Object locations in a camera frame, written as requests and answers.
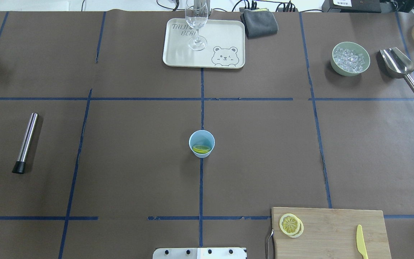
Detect light blue cup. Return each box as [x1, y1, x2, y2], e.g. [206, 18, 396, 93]
[188, 130, 215, 158]

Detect lemon slice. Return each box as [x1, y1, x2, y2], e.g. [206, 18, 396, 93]
[191, 145, 212, 154]

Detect yellow lemon slices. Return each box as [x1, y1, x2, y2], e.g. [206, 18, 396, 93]
[278, 213, 304, 238]

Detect steel muddler black tip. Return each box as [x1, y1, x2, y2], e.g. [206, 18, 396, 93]
[12, 113, 39, 174]

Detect cream bear tray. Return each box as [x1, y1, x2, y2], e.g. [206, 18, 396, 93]
[162, 18, 246, 69]

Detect grey folded cloth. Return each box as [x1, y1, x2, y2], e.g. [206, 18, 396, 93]
[240, 9, 278, 39]

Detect clear wine glass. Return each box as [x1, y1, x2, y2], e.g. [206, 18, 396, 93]
[185, 0, 209, 51]

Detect black power strip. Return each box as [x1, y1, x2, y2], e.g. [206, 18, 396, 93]
[231, 0, 298, 13]

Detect green bowl of ice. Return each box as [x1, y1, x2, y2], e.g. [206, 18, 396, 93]
[330, 42, 370, 76]

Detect bamboo cutting board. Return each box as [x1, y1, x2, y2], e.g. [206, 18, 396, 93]
[266, 207, 391, 259]

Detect yellow plastic knife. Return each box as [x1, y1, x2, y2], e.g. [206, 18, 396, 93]
[355, 224, 368, 259]

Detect steel ice scoop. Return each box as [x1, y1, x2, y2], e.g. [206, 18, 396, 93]
[379, 47, 414, 93]

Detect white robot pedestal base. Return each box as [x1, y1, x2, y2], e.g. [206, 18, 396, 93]
[152, 247, 248, 259]

